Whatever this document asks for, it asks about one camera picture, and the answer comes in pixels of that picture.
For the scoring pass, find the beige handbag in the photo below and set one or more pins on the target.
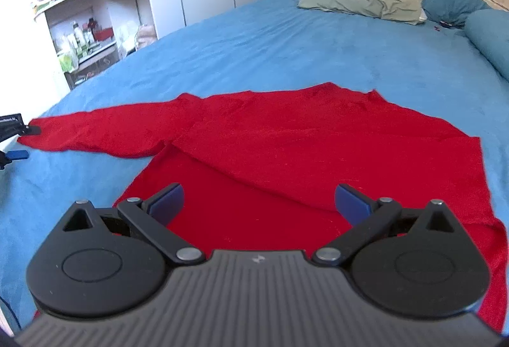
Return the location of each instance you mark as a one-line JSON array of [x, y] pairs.
[[145, 36]]

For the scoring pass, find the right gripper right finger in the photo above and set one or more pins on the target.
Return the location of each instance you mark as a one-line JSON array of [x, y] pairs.
[[419, 263]]

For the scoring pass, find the green pillow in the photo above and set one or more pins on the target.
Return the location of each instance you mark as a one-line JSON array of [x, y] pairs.
[[404, 11]]

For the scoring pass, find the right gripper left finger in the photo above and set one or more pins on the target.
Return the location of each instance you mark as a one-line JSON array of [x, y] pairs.
[[99, 262]]

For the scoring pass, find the red knit sweater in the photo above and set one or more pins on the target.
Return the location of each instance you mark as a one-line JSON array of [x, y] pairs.
[[259, 170]]

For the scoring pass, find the rolled blue duvet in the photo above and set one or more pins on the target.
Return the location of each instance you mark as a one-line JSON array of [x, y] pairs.
[[488, 30]]

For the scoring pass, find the white shelf desk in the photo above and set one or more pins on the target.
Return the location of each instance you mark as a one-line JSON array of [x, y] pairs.
[[119, 19]]

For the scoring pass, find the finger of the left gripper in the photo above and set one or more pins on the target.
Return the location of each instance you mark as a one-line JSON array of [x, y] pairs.
[[28, 130], [7, 158]]

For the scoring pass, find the red box on shelf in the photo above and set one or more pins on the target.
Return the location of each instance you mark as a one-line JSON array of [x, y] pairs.
[[103, 34]]

